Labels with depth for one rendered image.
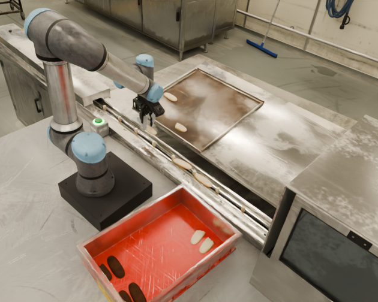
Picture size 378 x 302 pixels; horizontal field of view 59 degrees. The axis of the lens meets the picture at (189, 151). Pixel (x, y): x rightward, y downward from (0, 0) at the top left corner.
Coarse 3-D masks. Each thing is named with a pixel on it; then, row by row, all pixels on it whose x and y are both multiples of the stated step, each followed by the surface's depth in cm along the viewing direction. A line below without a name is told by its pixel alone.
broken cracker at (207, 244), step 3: (207, 240) 126; (210, 240) 126; (204, 243) 125; (207, 243) 125; (210, 243) 125; (213, 243) 126; (201, 246) 124; (204, 246) 124; (207, 246) 124; (210, 246) 124; (201, 249) 123; (204, 249) 123; (207, 249) 123; (201, 252) 123; (204, 252) 123
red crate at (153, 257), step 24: (168, 216) 135; (192, 216) 136; (144, 240) 125; (168, 240) 126; (216, 240) 128; (144, 264) 118; (168, 264) 118; (192, 264) 119; (216, 264) 119; (120, 288) 110; (144, 288) 111
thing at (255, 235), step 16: (96, 112) 181; (112, 128) 171; (128, 144) 165; (144, 144) 163; (160, 160) 155; (176, 176) 148; (208, 192) 141; (224, 208) 136; (240, 224) 130; (256, 240) 125
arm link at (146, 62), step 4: (140, 56) 140; (144, 56) 140; (148, 56) 140; (136, 60) 139; (140, 60) 138; (144, 60) 138; (148, 60) 138; (152, 60) 140; (140, 64) 138; (144, 64) 138; (148, 64) 139; (152, 64) 141; (144, 68) 139; (148, 68) 140; (152, 68) 142; (144, 72) 139; (148, 72) 141; (152, 72) 143; (148, 76) 142; (152, 76) 144; (152, 80) 146
